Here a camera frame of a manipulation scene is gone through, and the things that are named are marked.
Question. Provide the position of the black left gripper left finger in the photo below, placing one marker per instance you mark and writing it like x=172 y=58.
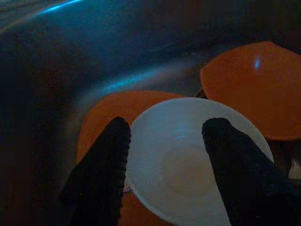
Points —
x=103 y=169

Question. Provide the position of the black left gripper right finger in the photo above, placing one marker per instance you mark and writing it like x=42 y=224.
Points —
x=247 y=179

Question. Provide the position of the white ceramic bowl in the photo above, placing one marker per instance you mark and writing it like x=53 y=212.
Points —
x=174 y=141

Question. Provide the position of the stainless steel sink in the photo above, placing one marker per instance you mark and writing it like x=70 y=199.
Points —
x=70 y=58

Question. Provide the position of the orange plastic plate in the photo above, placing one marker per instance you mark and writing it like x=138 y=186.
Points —
x=105 y=108
x=247 y=94

